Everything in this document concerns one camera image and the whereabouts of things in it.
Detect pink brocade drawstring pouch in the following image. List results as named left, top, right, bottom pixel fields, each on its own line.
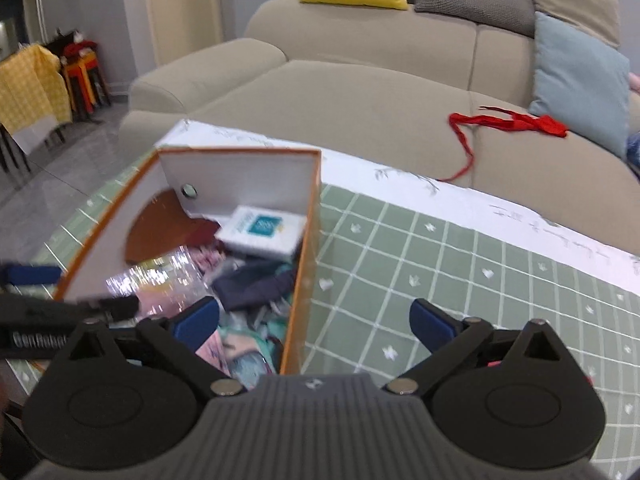
left=188, top=245, right=227, bottom=283

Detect navy blue fabric garment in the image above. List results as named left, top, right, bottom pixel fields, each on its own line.
left=212, top=262, right=297, bottom=312

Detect brown leather pouch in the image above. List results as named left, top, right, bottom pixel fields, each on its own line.
left=124, top=204, right=224, bottom=264

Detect white tissue packet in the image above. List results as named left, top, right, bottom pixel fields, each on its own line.
left=216, top=206, right=307, bottom=261

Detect anime print pillow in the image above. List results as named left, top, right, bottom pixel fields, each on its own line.
left=196, top=301, right=291, bottom=390

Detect orange white storage box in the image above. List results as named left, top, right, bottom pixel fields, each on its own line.
left=54, top=146, right=322, bottom=375

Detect green grid tablecloth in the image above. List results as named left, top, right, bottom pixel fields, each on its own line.
left=8, top=119, right=640, bottom=480

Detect yellow cloth covered table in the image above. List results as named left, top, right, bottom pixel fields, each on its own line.
left=0, top=44, right=73, bottom=155

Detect red stacked stools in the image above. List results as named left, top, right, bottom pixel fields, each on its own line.
left=61, top=40, right=112, bottom=124

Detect red ribbon scarf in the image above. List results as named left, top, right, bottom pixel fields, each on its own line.
left=439, top=106, right=568, bottom=183

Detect beige sofa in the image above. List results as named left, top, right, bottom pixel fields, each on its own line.
left=119, top=0, right=639, bottom=252

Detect anime print cushion on sofa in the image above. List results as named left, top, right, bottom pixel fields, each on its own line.
left=626, top=73, right=640, bottom=174

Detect light blue cushion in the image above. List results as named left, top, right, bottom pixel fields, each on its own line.
left=528, top=12, right=630, bottom=159

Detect cream door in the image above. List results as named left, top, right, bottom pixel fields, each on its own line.
left=146, top=0, right=224, bottom=66

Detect striped grey cushion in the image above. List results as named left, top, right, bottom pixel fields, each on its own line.
left=413, top=0, right=535, bottom=38

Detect beige back cushion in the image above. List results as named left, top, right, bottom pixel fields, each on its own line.
left=533, top=0, right=620, bottom=49

